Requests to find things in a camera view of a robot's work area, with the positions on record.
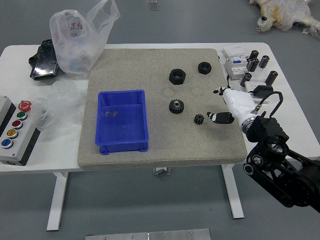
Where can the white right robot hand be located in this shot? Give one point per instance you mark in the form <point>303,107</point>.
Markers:
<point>237,105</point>

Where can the small black gear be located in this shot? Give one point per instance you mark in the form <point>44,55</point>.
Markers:
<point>199,119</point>

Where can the big black gear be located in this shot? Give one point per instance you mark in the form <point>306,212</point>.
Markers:
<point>177,107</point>

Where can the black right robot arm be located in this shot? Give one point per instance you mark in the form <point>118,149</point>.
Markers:
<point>265,127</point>

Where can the small black hex nut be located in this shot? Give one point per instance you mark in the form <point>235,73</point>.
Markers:
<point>205,68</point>

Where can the white flat box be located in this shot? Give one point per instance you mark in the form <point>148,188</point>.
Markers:
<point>236,50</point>

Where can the big black hex nut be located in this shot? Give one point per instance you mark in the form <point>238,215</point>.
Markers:
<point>177,77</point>

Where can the blue plastic box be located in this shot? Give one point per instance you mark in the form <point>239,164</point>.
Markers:
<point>122,130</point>

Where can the grey button control box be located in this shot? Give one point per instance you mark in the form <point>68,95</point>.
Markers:
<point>22,140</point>

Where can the black cylindrical capacitor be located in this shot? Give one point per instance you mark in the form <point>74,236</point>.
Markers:
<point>254,55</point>
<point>246,80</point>
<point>264,61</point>
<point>271,78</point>
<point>253,65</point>

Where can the black plug adapter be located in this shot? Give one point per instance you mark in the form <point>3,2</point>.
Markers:
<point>262,89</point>

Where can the white circuit breaker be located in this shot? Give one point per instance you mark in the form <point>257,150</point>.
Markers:
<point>235,68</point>

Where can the white table leg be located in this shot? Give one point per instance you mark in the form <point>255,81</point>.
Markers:
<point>232,192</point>
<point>57,200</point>

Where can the grey-brown mat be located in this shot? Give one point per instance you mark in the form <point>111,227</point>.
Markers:
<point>150,65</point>

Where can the plush toy in plastic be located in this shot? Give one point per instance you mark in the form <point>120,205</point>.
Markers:
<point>282,12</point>

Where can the small metal floor fitting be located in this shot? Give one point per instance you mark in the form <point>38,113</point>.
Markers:
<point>153,4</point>

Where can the grey metal floor plate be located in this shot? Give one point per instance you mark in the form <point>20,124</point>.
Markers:
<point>147,235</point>

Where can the white plastic bag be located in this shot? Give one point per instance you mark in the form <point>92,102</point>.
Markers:
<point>75,50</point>

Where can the clear plastic wrap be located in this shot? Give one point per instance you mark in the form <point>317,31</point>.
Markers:
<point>60,105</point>

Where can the black plastic tray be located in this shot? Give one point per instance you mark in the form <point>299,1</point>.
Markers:
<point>42,65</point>

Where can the red emergency stop button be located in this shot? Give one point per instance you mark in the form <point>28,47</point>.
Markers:
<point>25,105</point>

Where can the green push button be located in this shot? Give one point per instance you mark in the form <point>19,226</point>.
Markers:
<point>22,115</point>

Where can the red push button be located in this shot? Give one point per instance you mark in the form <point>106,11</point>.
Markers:
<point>17,124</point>

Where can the yellow push button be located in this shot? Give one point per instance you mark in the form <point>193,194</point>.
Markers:
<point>12,133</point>

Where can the blue push button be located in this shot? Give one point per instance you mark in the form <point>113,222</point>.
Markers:
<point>6,143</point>

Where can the metal bracket under table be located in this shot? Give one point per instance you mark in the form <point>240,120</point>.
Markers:
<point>162,171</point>

